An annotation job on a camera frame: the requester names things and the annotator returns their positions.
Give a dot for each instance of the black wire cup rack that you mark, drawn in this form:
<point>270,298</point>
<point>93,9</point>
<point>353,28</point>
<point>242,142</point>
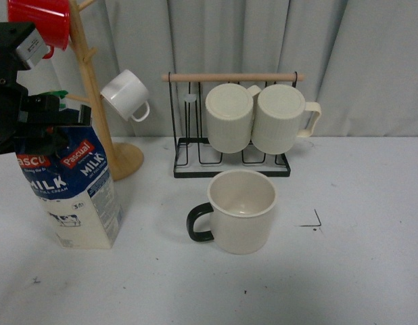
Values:
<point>194,156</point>

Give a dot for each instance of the white enamel mug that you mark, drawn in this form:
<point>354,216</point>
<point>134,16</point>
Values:
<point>128,96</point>

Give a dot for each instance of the red enamel mug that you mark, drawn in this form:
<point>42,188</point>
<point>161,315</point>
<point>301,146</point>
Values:
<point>51,18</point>

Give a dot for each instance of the cream ribbed mug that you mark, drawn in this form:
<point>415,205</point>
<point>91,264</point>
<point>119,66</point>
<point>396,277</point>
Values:
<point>229,116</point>
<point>282,115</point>

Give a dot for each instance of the blue Pascual milk carton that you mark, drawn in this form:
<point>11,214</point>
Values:
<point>75,188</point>

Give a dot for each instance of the cream ribbed mug right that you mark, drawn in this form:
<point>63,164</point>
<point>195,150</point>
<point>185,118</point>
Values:
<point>282,115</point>

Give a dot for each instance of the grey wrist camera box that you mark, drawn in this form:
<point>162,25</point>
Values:
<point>32,50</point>

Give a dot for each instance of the cream mug black handle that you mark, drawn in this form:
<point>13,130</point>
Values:
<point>239,213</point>

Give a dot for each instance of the wooden mug tree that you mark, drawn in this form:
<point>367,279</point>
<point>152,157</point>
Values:
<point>124,159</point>

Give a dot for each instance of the cream ribbed mug left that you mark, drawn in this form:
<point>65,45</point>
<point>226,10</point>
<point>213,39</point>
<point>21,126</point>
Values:
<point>229,116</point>

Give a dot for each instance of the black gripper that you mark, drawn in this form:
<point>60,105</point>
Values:
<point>24,119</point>

